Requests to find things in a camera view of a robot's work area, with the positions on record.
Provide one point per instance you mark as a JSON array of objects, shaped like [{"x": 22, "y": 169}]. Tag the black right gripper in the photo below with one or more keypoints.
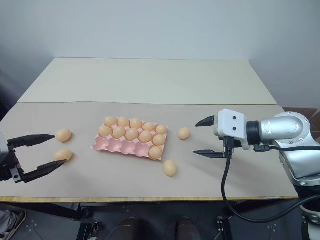
[{"x": 227, "y": 146}]

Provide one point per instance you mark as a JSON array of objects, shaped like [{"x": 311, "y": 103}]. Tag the dark brown rounded shape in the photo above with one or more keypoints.
[
  {"x": 186, "y": 228},
  {"x": 130, "y": 228}
]

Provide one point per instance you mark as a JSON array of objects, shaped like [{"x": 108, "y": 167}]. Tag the grey sneaker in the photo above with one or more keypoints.
[{"x": 12, "y": 222}]

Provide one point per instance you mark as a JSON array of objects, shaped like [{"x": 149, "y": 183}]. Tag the black table frame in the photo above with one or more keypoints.
[{"x": 57, "y": 209}]

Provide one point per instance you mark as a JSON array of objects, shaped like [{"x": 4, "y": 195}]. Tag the silver robot torso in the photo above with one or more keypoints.
[{"x": 311, "y": 222}]

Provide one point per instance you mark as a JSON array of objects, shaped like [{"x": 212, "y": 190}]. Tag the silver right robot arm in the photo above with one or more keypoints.
[{"x": 281, "y": 126}]

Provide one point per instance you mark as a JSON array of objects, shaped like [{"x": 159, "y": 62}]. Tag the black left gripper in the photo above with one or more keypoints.
[{"x": 15, "y": 167}]

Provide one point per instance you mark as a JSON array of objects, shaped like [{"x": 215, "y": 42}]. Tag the tan egg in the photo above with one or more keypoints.
[
  {"x": 63, "y": 135},
  {"x": 119, "y": 132},
  {"x": 170, "y": 167},
  {"x": 161, "y": 129},
  {"x": 135, "y": 123},
  {"x": 149, "y": 126},
  {"x": 123, "y": 121},
  {"x": 62, "y": 155},
  {"x": 105, "y": 130},
  {"x": 184, "y": 133},
  {"x": 155, "y": 152},
  {"x": 131, "y": 134},
  {"x": 159, "y": 140},
  {"x": 110, "y": 121},
  {"x": 145, "y": 136}
]

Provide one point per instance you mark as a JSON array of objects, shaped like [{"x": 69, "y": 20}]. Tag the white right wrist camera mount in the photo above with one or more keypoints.
[{"x": 231, "y": 123}]

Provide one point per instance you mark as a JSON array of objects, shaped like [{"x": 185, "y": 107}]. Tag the pink egg tray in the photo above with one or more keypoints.
[{"x": 117, "y": 147}]

